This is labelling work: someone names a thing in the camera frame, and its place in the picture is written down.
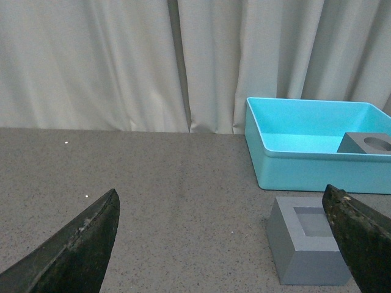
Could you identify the white curtain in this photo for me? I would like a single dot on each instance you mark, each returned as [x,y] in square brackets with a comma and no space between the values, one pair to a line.
[185,66]

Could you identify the gray block with square hole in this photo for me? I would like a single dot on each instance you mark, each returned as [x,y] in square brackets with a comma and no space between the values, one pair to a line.
[302,245]

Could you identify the light blue plastic box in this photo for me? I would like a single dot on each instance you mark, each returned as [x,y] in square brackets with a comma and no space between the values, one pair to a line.
[293,144]

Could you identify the gray block with round hole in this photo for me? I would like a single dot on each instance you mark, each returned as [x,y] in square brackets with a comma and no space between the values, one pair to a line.
[365,143]

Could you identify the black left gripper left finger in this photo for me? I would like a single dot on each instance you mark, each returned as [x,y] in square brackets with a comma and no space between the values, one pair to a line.
[74,259]

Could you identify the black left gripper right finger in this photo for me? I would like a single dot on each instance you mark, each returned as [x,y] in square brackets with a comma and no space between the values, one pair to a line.
[363,238]

